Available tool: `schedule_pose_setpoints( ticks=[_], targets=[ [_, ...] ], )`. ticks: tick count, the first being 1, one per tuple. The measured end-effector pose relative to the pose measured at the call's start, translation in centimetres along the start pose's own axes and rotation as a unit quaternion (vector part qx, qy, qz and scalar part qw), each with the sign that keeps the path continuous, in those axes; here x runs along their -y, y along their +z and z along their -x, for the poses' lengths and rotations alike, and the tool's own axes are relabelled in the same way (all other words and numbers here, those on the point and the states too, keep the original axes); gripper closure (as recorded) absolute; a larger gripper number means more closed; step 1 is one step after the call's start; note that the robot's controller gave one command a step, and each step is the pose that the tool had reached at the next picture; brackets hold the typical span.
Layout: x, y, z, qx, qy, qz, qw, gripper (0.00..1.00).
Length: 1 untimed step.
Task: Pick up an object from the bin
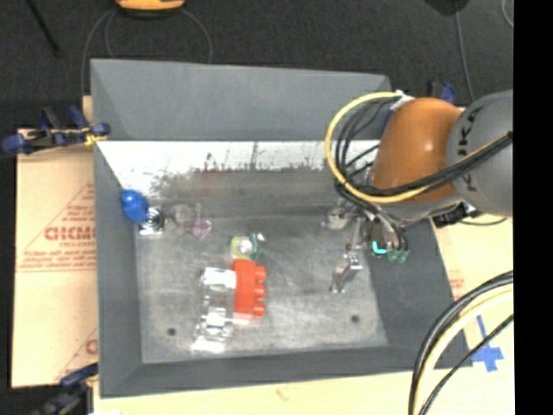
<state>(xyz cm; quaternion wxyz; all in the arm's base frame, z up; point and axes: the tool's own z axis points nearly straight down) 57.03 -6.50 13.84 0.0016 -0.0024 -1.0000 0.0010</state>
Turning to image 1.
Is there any shiny silver round object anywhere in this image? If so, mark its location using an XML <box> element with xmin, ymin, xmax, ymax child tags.
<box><xmin>137</xmin><ymin>207</ymin><xmax>167</xmax><ymax>237</ymax></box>

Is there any clear plastic container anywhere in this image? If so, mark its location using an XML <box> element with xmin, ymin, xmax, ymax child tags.
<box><xmin>191</xmin><ymin>266</ymin><xmax>238</xmax><ymax>354</ymax></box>

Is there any grey metal bin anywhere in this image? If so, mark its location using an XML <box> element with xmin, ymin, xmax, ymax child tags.
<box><xmin>89</xmin><ymin>58</ymin><xmax>471</xmax><ymax>397</ymax></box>

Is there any black cylinder on white bracket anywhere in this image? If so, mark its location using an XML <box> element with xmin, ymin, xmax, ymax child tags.
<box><xmin>431</xmin><ymin>203</ymin><xmax>479</xmax><ymax>229</ymax></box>

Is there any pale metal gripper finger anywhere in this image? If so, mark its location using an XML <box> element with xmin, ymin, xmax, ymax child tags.
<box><xmin>330</xmin><ymin>252</ymin><xmax>365</xmax><ymax>296</ymax></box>
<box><xmin>321</xmin><ymin>207</ymin><xmax>349</xmax><ymax>232</ymax></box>

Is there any yellow-green round object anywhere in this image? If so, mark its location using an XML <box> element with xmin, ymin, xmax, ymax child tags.
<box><xmin>229</xmin><ymin>234</ymin><xmax>255</xmax><ymax>261</ymax></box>

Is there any small purple clear object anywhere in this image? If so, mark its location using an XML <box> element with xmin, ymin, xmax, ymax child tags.
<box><xmin>189</xmin><ymin>217</ymin><xmax>213</xmax><ymax>239</ymax></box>

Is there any grey toy animal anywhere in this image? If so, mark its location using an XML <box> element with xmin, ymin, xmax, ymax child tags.
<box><xmin>169</xmin><ymin>203</ymin><xmax>204</xmax><ymax>237</ymax></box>

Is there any small green and white object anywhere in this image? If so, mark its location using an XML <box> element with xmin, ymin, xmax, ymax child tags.
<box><xmin>248</xmin><ymin>231</ymin><xmax>267</xmax><ymax>261</ymax></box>

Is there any blue plastic toy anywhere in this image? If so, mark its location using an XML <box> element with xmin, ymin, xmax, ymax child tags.
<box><xmin>120</xmin><ymin>188</ymin><xmax>150</xmax><ymax>225</ymax></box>

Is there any red toy building block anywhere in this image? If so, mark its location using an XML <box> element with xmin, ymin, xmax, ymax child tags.
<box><xmin>230</xmin><ymin>259</ymin><xmax>268</xmax><ymax>320</ymax></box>

